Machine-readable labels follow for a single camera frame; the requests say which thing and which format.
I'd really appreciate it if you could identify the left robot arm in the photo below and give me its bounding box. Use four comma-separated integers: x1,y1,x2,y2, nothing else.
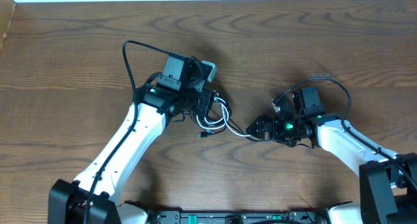
48,53,218,223

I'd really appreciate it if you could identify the white USB cable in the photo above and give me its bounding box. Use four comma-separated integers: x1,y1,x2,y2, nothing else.
195,96,253,137

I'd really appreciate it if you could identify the left camera black cable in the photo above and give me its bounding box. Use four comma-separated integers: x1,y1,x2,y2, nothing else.
81,39,171,224

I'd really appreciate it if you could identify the black USB cable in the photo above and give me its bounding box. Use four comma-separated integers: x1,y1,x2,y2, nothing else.
177,92,315,149

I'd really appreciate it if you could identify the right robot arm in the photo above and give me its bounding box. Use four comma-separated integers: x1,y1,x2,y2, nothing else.
246,87,416,223

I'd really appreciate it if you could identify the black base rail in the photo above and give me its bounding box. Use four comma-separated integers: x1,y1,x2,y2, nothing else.
146,208,330,224

